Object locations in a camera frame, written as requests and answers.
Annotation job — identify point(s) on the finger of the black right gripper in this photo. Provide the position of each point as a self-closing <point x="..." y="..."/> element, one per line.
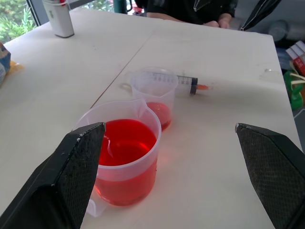
<point x="274" y="171"/>

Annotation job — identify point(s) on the black pointed left gripper right finger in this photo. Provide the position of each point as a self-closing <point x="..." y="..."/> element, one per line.
<point x="258" y="13"/>

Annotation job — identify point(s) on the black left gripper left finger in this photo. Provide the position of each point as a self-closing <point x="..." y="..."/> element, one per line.
<point x="59" y="181"/>

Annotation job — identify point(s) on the large beaker of red liquid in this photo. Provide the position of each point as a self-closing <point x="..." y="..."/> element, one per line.
<point x="126" y="152"/>

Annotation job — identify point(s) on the clear syringe orange tip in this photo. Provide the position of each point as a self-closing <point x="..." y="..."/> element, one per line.
<point x="188" y="84"/>

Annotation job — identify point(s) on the small beaker of red liquid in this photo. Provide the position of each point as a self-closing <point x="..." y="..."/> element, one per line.
<point x="155" y="95"/>

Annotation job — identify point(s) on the person's bare hand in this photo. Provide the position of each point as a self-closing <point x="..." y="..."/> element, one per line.
<point x="222" y="21"/>

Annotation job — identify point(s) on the red white box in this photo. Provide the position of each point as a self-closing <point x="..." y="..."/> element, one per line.
<point x="297" y="57"/>

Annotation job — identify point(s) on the person in black clothing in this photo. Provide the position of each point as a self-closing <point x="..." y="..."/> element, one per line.
<point x="190" y="9"/>

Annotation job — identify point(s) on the green plastic object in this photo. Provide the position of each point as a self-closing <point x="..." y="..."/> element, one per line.
<point x="294" y="90"/>

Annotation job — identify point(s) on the yellow packet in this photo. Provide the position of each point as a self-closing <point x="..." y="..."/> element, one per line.
<point x="15" y="68"/>

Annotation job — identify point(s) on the blue white carton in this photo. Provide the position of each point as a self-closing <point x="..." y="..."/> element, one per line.
<point x="3" y="64"/>

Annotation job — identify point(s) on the white rectangular container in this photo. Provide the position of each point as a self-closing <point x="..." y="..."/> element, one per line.
<point x="60" y="19"/>

